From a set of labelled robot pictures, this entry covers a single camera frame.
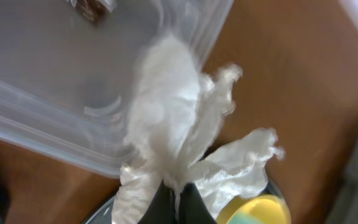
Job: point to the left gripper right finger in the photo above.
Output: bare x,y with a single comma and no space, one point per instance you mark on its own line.
192,209

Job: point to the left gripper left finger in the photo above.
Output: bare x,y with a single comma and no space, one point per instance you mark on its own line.
162,207

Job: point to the white napkin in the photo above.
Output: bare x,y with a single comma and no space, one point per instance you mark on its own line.
176,114

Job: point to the brown foil wrapper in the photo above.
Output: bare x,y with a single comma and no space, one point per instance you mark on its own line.
95,11

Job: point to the clear plastic waste bin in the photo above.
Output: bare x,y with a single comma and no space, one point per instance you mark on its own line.
66,83

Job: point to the blue plastic cup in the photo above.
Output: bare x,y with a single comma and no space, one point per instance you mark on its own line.
243,218

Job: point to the round black serving tray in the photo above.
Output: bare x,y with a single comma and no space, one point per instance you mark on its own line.
102,215

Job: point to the yellow plastic bowl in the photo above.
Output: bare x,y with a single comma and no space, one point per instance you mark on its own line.
269,209

